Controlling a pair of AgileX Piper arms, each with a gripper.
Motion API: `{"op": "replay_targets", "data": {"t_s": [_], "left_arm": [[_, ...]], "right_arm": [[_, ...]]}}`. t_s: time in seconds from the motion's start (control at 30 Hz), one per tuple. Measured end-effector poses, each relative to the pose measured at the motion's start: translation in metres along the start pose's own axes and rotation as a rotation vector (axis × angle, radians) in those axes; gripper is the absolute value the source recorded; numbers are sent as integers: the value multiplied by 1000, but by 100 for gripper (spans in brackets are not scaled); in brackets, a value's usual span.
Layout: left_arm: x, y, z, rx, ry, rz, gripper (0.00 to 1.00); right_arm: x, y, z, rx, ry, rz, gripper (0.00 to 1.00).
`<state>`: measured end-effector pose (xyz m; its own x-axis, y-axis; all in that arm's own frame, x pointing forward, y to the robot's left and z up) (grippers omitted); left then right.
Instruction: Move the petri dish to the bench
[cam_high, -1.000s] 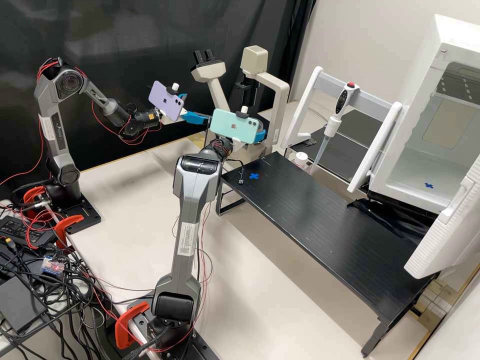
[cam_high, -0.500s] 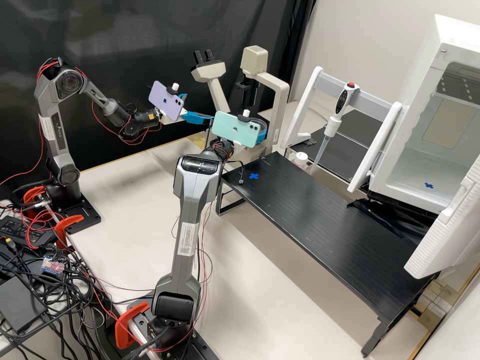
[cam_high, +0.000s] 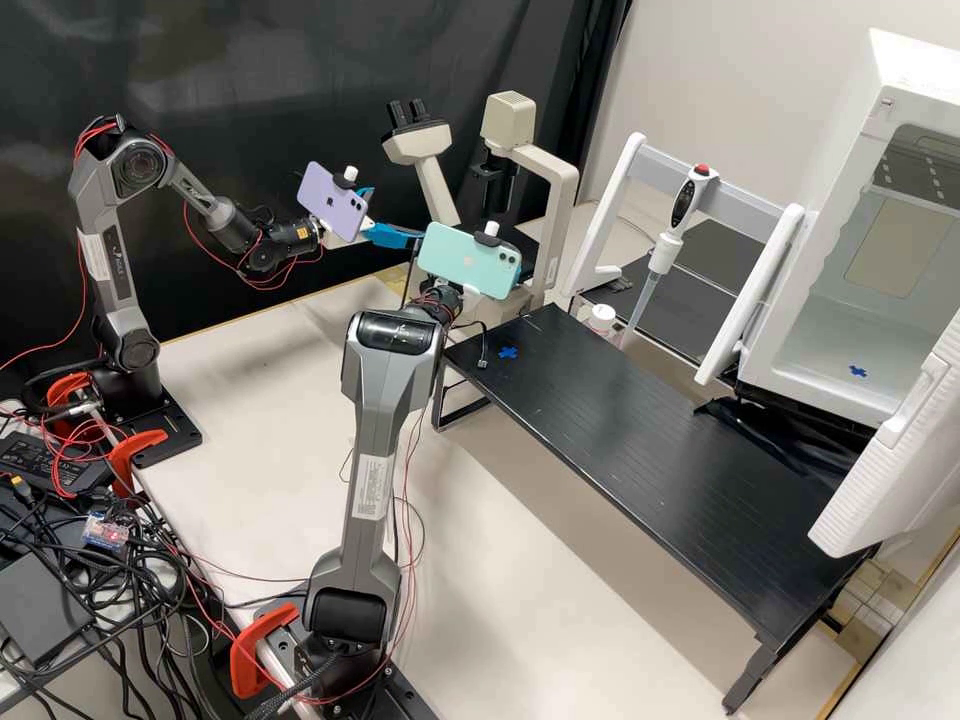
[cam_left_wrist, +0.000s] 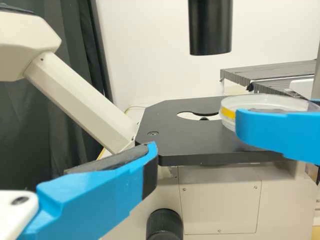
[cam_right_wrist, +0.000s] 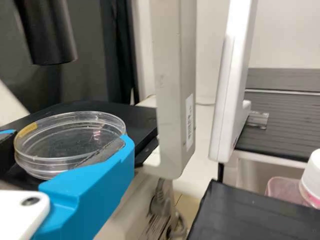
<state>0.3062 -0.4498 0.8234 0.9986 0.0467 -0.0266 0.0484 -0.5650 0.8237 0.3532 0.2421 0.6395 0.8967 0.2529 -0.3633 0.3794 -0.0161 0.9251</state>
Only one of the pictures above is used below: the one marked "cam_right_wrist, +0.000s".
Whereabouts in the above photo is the cream microscope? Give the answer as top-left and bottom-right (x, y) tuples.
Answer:
(0, 0), (198, 240)

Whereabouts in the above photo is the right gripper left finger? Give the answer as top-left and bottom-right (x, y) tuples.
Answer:
(0, 128), (18, 179)

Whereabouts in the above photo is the white pipette stand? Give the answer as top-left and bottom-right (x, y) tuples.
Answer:
(208, 0), (260, 165)

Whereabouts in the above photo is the petri dish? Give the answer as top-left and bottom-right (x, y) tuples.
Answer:
(13, 111), (127, 181)

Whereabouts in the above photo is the grey power cable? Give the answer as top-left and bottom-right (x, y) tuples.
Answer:
(147, 177), (193, 240)

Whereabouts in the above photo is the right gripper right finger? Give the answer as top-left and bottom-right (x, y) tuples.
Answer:
(31, 134), (136, 240)

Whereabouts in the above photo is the white-capped bottle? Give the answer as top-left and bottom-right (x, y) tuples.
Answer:
(298, 148), (320, 209)

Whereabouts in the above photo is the pink translucent container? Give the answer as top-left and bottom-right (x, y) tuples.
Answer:
(264, 176), (310, 206)

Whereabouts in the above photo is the black platform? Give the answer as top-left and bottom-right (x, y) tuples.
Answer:
(234, 91), (320, 163)
(187, 178), (320, 240)
(245, 67), (320, 93)

